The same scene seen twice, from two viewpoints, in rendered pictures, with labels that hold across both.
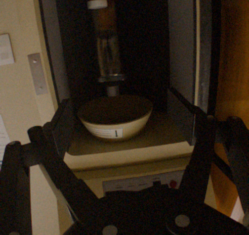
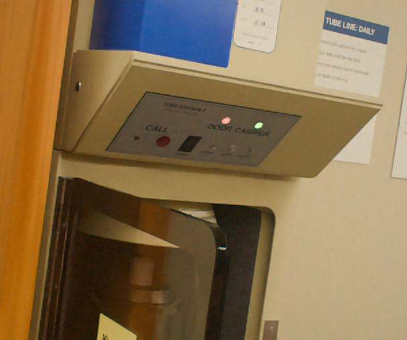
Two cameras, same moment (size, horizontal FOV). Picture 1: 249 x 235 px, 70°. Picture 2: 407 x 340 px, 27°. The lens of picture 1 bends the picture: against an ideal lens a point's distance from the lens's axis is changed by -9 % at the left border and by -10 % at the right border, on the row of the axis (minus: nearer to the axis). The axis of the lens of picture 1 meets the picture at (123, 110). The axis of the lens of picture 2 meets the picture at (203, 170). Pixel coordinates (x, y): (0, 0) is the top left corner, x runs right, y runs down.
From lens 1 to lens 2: 0.77 m
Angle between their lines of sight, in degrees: 46
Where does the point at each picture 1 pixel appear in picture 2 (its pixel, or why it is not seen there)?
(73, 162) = (272, 194)
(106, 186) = (256, 161)
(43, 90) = (269, 326)
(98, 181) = (262, 168)
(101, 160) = (235, 188)
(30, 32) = not seen: outside the picture
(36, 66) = not seen: outside the picture
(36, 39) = not seen: outside the picture
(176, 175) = (146, 149)
